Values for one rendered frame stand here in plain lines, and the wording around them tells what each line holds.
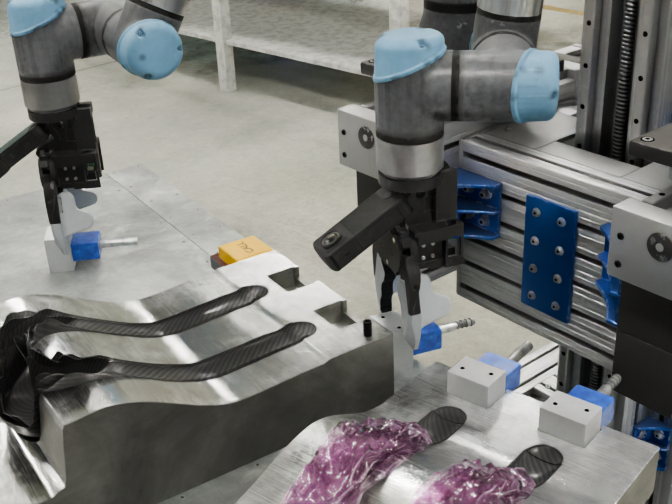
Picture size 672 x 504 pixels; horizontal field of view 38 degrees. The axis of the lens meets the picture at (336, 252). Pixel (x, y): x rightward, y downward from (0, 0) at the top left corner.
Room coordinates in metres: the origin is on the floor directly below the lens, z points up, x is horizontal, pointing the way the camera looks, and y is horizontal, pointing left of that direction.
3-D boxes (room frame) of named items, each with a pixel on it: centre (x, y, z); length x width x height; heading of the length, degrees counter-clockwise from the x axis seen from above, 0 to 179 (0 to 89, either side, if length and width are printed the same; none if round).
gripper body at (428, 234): (1.01, -0.09, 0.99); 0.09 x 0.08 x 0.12; 110
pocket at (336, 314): (0.96, 0.00, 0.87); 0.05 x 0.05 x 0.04; 32
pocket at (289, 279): (1.05, 0.05, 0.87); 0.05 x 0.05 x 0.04; 32
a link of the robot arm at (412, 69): (1.01, -0.09, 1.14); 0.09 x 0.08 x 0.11; 80
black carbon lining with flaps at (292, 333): (0.89, 0.20, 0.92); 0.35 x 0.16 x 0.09; 122
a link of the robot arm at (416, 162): (1.01, -0.09, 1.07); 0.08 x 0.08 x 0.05
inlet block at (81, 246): (1.30, 0.36, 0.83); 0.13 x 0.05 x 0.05; 97
